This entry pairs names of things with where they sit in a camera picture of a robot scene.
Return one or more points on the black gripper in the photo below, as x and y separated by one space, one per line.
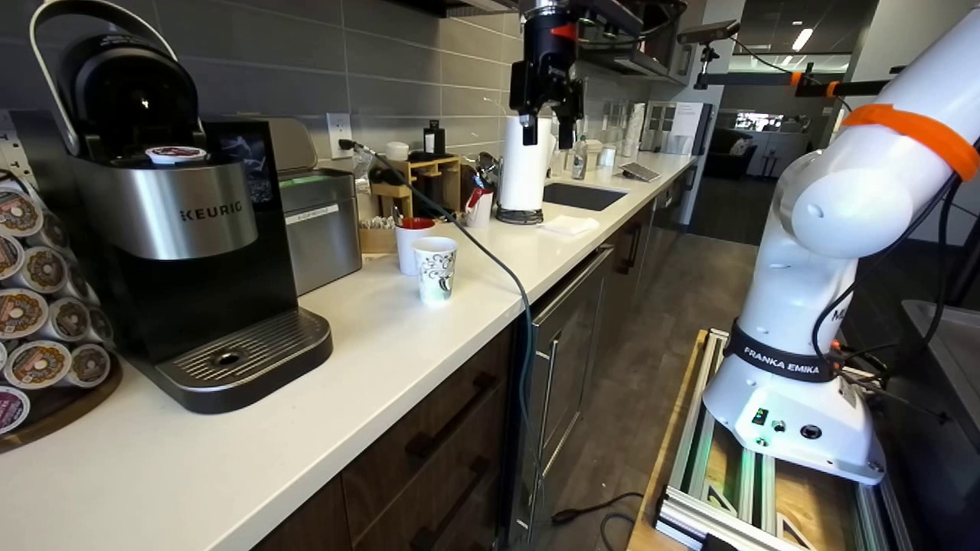
543 74

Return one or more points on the stainless steel countertop bin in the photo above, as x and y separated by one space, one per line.
319 209

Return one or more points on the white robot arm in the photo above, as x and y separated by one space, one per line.
777 386

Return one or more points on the white cup with red lid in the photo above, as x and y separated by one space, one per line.
407 230

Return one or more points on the white paper towel roll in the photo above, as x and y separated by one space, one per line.
524 166

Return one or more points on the black canister on organizer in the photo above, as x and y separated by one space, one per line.
433 140

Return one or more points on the white cup with utensils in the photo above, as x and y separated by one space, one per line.
479 209

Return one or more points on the wooden condiment organizer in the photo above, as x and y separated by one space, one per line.
418 189

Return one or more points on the white patterned paper cup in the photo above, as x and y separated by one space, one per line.
436 260

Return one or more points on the black Keurig coffee maker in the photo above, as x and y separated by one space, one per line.
174 214

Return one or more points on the coffee pod carousel rack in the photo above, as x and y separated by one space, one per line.
55 343

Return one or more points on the white wall power outlet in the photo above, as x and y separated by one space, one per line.
338 132

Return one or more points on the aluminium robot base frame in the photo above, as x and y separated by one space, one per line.
709 494

